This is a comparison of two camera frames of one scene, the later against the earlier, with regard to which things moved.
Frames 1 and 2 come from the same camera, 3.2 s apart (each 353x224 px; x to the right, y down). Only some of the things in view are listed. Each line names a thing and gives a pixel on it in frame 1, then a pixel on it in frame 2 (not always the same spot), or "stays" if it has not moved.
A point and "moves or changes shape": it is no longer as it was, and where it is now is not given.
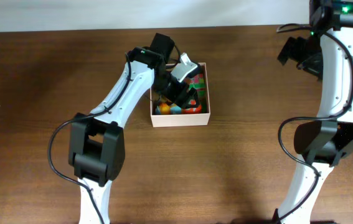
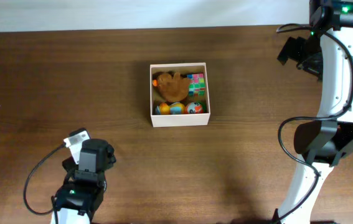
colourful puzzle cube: (197, 82) stays
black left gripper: (185, 104) -> (70, 164)
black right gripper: (291, 50) stays
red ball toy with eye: (195, 110) moves or changes shape
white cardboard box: (182, 119) stays
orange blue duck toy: (166, 109) stays
